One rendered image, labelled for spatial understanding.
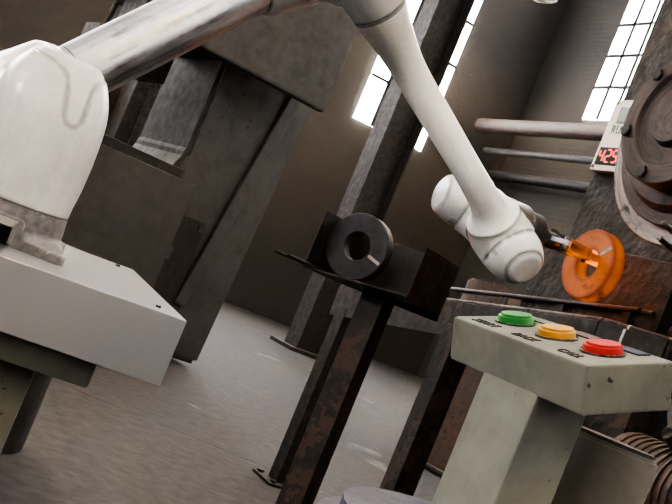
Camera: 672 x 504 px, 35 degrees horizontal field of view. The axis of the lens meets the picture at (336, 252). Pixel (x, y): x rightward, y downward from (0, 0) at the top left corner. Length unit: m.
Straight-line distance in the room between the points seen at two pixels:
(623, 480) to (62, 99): 0.87
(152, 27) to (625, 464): 1.03
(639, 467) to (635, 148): 1.05
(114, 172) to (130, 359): 2.65
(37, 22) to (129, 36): 10.00
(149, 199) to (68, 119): 2.62
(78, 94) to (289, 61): 3.07
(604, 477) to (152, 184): 3.07
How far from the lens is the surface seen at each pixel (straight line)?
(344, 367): 2.37
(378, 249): 2.36
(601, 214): 2.56
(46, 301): 1.41
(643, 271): 2.31
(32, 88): 1.51
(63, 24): 11.82
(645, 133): 2.21
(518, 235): 1.94
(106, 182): 4.05
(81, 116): 1.52
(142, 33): 1.79
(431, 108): 1.92
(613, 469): 1.24
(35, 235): 1.52
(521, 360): 1.12
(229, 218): 4.76
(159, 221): 4.14
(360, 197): 9.07
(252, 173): 4.78
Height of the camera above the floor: 0.55
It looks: 2 degrees up
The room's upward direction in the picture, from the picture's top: 22 degrees clockwise
